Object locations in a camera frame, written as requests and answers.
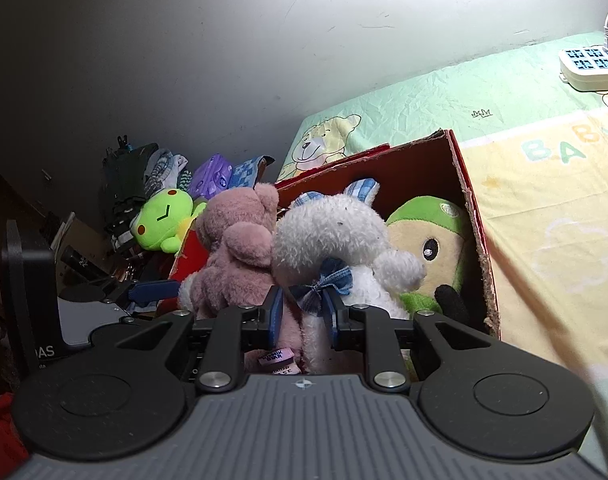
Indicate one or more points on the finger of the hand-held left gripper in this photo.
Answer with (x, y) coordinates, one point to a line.
(154, 290)

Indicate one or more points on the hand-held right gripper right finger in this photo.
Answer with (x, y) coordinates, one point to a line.
(334, 320)

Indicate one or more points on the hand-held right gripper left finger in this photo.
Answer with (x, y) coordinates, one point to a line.
(273, 320)

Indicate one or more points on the pink teddy bear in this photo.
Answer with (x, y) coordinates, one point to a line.
(234, 250)

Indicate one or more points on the white plush with plaid ears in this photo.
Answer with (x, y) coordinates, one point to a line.
(329, 235)

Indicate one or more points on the green plush toy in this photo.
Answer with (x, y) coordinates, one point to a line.
(434, 255)

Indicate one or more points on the red cardboard box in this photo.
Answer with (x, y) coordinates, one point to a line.
(479, 240)

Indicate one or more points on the black box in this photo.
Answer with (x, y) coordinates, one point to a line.
(81, 262)

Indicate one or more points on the green frog plush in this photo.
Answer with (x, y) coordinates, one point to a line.
(164, 215)

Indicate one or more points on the black bag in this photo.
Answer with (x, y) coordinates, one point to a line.
(124, 180)

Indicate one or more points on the striped socks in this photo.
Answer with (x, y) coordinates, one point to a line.
(164, 167)

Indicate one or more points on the purple packet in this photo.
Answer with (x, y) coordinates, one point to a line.
(211, 175)

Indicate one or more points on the blue patterned packet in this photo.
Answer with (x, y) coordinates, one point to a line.
(244, 172)

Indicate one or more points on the printed bed sheet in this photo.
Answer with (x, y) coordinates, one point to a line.
(534, 110)

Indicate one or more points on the white power strip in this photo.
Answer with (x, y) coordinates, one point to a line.
(594, 72)

